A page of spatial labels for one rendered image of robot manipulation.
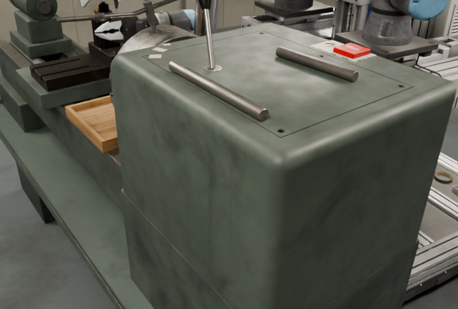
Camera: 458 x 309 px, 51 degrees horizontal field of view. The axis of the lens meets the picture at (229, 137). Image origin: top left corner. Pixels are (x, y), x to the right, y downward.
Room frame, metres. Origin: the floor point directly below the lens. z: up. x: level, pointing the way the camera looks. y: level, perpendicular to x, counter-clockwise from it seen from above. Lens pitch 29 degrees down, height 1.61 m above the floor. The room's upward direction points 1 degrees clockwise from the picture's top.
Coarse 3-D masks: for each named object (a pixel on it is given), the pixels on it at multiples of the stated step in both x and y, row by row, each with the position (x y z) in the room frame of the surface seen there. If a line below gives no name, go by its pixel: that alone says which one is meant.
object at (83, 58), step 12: (60, 60) 1.74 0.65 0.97; (72, 60) 1.74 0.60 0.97; (84, 60) 1.74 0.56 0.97; (96, 60) 1.74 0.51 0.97; (36, 72) 1.61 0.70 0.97; (48, 72) 1.61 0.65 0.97; (60, 72) 1.62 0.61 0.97; (72, 72) 1.61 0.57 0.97; (84, 72) 1.62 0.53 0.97; (96, 72) 1.65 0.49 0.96; (108, 72) 1.68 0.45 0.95; (48, 84) 1.54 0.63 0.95; (60, 84) 1.57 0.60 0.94; (72, 84) 1.59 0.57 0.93
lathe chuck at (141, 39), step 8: (144, 32) 1.26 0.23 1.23; (160, 32) 1.24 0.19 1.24; (168, 32) 1.24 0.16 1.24; (176, 32) 1.24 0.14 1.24; (128, 40) 1.24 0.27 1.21; (136, 40) 1.23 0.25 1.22; (144, 40) 1.21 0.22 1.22; (152, 40) 1.20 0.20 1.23; (128, 48) 1.21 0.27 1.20; (136, 48) 1.19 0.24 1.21; (112, 96) 1.20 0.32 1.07; (112, 104) 1.21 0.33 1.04
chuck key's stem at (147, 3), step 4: (144, 0) 1.25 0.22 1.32; (148, 0) 1.24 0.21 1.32; (144, 4) 1.23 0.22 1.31; (148, 4) 1.23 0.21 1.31; (148, 8) 1.23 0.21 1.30; (152, 8) 1.24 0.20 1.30; (148, 12) 1.23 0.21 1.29; (152, 12) 1.24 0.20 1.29; (148, 16) 1.23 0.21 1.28; (152, 16) 1.24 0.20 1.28; (148, 20) 1.24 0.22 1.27; (152, 20) 1.24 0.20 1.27; (152, 24) 1.24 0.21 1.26; (152, 28) 1.24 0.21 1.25; (156, 28) 1.25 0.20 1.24; (152, 32) 1.25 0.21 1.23; (156, 32) 1.25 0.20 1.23
